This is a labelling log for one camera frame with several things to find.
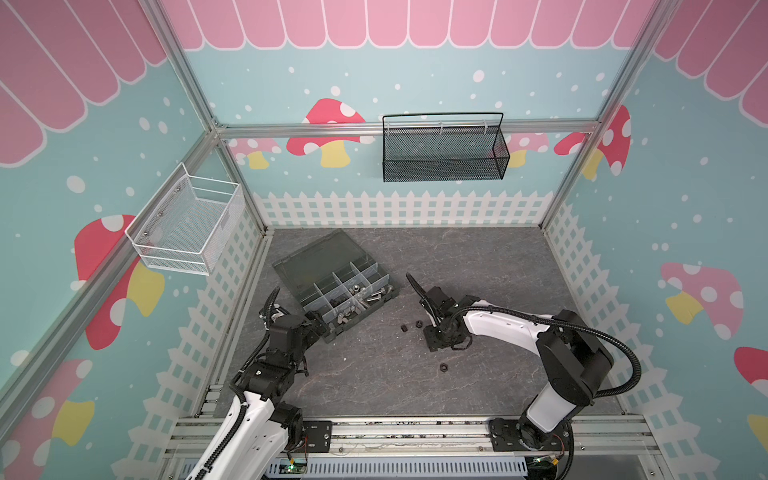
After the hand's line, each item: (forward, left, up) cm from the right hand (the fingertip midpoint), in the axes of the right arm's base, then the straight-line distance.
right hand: (433, 341), depth 89 cm
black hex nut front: (-7, -3, -1) cm, 8 cm away
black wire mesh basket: (+62, -7, +24) cm, 67 cm away
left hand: (0, +35, +10) cm, 36 cm away
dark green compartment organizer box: (+21, +31, +3) cm, 38 cm away
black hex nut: (+5, +8, -2) cm, 10 cm away
